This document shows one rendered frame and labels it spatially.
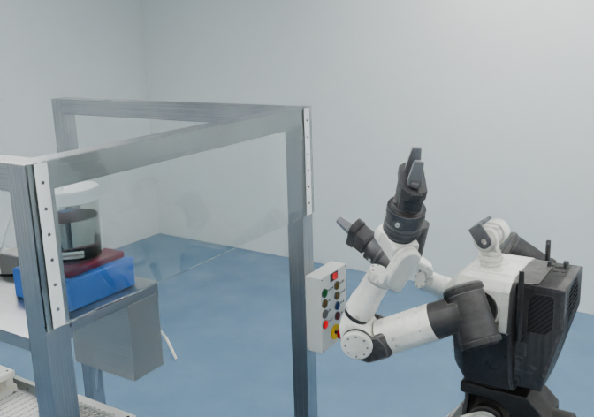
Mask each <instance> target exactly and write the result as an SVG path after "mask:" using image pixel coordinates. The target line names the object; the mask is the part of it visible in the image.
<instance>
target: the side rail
mask: <svg viewBox="0 0 594 417"><path fill-rule="evenodd" d="M13 382H14V383H16V384H17V388H18V389H20V390H23V391H26V392H28V393H31V394H33V395H35V396H36V390H35V383H34V382H32V381H29V380H27V379H25V378H22V377H20V376H17V375H15V376H14V377H13Z"/></svg>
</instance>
